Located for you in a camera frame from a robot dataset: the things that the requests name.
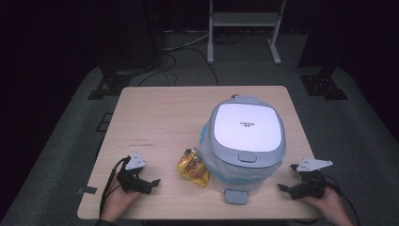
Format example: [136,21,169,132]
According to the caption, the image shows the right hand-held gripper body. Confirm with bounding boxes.
[295,158,333,200]

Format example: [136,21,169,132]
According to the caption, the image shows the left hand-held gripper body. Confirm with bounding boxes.
[116,153,152,194]

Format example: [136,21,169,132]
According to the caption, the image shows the yellow snack wrapper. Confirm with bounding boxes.
[176,148,211,188]

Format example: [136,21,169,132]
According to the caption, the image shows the white grey pedal trash can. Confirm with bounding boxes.
[198,94,287,205]

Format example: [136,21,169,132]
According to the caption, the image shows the person's right hand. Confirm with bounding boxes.
[302,186,354,226]

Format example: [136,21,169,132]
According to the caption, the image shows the person's left hand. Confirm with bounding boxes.
[100,172,143,222]

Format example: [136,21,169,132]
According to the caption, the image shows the black floor tape squares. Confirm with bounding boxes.
[95,112,115,133]

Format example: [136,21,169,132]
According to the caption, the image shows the grey tape strip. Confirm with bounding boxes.
[76,186,99,196]

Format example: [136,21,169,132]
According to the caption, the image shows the black stand base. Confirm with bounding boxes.
[88,66,133,101]
[299,65,348,101]

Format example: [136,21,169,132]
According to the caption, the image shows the white metal stand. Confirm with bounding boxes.
[206,0,288,66]

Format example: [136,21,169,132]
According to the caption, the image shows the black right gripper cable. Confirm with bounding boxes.
[324,174,361,226]

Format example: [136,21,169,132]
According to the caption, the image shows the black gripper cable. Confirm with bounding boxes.
[324,174,361,226]
[99,155,130,218]

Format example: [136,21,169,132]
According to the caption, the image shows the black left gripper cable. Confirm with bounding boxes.
[99,155,130,218]

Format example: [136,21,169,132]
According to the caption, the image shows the black floor cables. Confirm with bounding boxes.
[136,46,219,88]

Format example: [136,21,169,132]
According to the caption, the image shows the grey floor cable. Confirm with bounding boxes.
[163,31,211,52]

